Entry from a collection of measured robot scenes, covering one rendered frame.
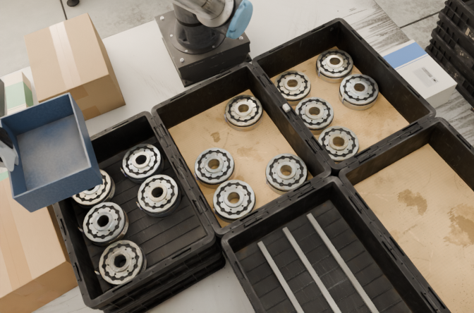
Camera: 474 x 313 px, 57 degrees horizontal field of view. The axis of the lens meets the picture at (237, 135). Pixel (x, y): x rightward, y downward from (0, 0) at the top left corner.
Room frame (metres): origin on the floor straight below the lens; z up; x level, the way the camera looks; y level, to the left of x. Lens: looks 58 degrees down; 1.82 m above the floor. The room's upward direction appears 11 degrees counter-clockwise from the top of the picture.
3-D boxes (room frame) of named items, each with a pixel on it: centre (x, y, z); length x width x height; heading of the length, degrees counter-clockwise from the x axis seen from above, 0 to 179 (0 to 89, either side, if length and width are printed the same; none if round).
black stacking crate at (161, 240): (0.45, 0.29, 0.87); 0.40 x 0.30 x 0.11; 19
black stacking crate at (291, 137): (0.55, 0.01, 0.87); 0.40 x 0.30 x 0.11; 19
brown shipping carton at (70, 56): (1.02, 0.48, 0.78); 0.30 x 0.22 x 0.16; 14
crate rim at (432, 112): (0.65, -0.28, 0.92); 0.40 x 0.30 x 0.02; 19
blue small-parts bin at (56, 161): (0.50, 0.38, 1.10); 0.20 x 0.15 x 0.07; 15
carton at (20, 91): (0.96, 0.69, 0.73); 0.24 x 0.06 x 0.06; 11
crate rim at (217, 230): (0.55, 0.01, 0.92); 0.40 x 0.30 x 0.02; 19
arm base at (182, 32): (1.06, 0.06, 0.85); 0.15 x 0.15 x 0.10
